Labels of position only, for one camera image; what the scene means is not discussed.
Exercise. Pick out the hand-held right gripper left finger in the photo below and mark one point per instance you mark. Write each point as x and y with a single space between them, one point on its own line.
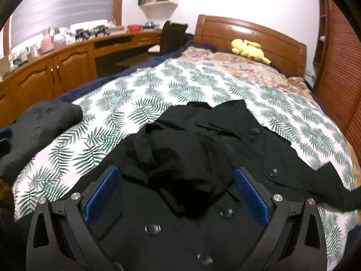
103 193

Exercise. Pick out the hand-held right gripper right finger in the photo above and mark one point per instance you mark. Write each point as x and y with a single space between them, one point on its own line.
251 199

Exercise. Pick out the black coat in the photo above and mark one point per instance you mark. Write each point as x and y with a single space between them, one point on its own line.
197 152

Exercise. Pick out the dark grey folded cloth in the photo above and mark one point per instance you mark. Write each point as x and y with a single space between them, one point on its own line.
36 132

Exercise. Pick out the leaf print bedspread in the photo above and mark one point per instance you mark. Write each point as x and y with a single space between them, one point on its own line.
158 90

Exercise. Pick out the navy blue bed sheet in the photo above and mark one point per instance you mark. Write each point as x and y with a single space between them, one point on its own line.
124 72

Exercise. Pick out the wooden desk cabinet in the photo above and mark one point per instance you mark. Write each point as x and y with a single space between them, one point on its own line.
70 62

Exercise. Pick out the floral quilt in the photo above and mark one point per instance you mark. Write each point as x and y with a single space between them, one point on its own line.
239 62

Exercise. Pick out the yellow plush toy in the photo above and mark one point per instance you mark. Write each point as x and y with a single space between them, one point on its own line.
248 49

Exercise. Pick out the dark desk clutter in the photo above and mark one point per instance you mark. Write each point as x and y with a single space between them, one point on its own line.
90 32

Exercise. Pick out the pink figurine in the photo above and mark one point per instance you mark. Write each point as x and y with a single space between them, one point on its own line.
47 41

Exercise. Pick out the wooden louvred wardrobe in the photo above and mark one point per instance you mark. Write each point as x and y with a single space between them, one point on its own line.
338 62

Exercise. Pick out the red basket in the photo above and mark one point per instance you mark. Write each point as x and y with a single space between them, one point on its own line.
134 28

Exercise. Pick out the dark brown chair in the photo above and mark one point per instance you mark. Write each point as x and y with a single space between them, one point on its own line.
172 39

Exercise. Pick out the wooden bed headboard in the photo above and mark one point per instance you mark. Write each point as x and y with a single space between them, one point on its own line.
225 28

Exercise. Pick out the grey metal pot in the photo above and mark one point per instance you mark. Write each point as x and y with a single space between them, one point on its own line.
150 24

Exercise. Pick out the window blind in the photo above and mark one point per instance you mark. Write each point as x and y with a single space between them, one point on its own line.
56 5

